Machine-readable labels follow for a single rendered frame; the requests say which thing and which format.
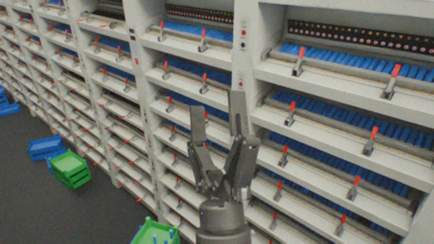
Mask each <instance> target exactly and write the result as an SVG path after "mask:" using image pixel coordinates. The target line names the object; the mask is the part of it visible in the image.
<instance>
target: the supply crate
mask: <svg viewBox="0 0 434 244"><path fill-rule="evenodd" d="M170 229H172V230H173V236H174V237H173V239H171V237H170ZM154 234H155V235H156V238H157V244H164V241H163V240H164V239H165V238H167V240H168V244H175V242H176V240H177V239H178V236H179V229H178V226H177V225H175V226H174V227H172V226H168V225H165V224H161V223H158V222H155V221H151V220H150V217H147V218H146V223H145V224H144V226H143V227H142V228H141V229H140V231H139V233H138V234H137V236H136V237H135V238H134V240H133V242H132V243H131V244H154V240H153V235H154Z"/></svg>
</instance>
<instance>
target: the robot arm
mask: <svg viewBox="0 0 434 244"><path fill-rule="evenodd" d="M227 99H228V110H229V128H230V137H235V139H234V140H233V143H232V145H231V148H230V151H229V153H228V156H227V159H226V161H225V164H224V166H223V168H222V169H220V168H218V167H216V166H215V165H214V163H213V161H212V158H211V156H210V154H209V152H208V150H207V148H206V146H205V143H204V141H206V140H207V136H206V125H205V107H200V106H190V107H189V113H190V125H191V141H188V142H187V152H188V155H189V159H190V162H191V167H192V171H193V174H194V178H195V184H196V192H197V193H201V192H205V195H206V200H205V201H204V202H202V203H200V205H199V215H200V227H198V228H197V229H196V231H195V235H196V244H252V238H251V237H253V236H255V232H254V231H253V230H251V228H250V227H249V226H248V225H246V224H245V219H244V209H243V201H248V199H250V198H251V181H252V178H253V172H254V168H255V164H256V159H257V156H258V150H259V147H260V145H261V141H260V139H259V138H256V136H255V135H254V134H250V133H249V123H248V122H249V121H248V115H247V103H246V94H245V91H239V90H229V91H227ZM249 147H251V148H249Z"/></svg>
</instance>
